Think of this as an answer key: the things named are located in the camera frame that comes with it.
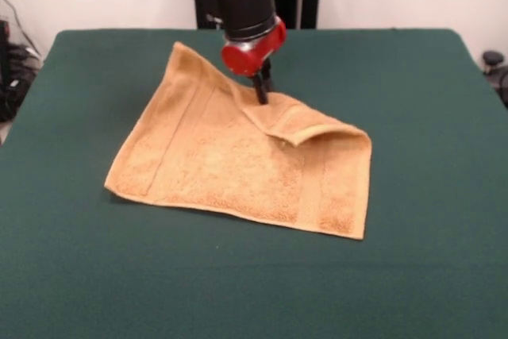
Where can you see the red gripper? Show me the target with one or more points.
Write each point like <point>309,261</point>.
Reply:
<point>246,59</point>

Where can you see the tan terry towel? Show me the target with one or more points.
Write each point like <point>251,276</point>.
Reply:
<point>222,156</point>

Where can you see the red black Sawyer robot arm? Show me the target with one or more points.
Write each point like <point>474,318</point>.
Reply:
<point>246,5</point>

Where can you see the dark green table cloth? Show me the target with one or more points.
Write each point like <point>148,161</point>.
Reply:
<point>119,275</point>

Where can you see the black equipment pile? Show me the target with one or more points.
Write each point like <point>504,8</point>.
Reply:
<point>18,77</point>

